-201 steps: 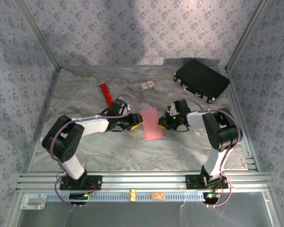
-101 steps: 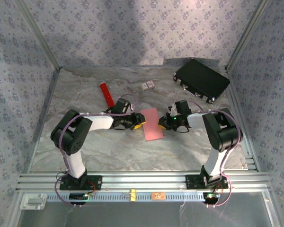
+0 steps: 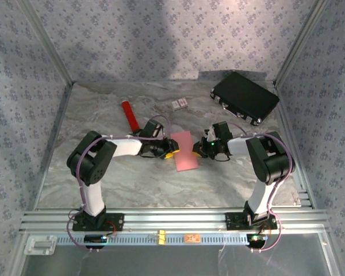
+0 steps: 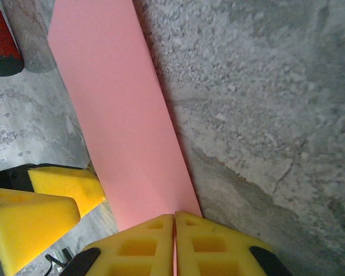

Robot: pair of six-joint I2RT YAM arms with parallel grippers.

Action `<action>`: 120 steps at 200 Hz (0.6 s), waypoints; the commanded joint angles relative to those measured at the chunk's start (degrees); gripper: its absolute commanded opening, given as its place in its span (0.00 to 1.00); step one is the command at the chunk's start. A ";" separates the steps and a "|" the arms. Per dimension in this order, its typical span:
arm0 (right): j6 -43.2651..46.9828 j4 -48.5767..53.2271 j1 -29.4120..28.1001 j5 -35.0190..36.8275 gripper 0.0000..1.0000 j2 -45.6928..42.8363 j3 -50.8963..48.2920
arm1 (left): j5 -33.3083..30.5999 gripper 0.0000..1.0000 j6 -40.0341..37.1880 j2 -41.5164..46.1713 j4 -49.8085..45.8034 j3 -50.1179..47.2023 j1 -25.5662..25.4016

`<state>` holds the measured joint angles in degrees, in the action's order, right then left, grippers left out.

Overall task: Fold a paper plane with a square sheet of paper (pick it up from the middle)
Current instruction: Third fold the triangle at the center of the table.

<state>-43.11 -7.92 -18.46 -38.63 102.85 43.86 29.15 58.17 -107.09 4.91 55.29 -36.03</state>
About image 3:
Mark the pink paper sheet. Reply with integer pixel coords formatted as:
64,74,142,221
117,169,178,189
170,131,200,173

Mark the red cylindrical tube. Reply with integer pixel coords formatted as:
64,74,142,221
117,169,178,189
120,99,141,135

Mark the small playing card box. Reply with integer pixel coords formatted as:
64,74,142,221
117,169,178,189
171,97,190,112

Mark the black hard case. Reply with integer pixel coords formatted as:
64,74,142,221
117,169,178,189
209,71,280,127

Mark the black right controller board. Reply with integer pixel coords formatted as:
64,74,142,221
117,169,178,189
246,234,268,248

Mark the black controller board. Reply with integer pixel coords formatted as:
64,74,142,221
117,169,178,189
84,235,108,248
246,234,268,248

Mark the black left controller board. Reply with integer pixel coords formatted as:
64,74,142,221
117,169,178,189
84,235,108,248

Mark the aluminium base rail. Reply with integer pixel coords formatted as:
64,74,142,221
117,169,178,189
20,209,331,234

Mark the aluminium side rail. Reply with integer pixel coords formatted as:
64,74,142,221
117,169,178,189
274,82,316,209
34,83,73,210

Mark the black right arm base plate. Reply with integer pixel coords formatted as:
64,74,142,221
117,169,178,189
225,212,278,231

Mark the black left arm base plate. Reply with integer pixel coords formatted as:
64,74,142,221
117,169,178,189
72,213,125,232

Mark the grey slotted cable duct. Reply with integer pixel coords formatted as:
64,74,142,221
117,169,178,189
56,233,252,247

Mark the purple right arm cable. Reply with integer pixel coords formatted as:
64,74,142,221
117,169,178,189
228,122,294,253

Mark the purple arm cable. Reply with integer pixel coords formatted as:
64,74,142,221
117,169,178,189
228,122,294,253
66,114,173,253

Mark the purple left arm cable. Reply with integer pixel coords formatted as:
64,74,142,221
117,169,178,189
66,114,173,253

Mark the aluminium frame post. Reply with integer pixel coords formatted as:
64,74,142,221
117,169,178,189
274,0,331,86
17,0,74,86

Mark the grey metal bracket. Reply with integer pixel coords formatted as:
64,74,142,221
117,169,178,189
24,235,58,256

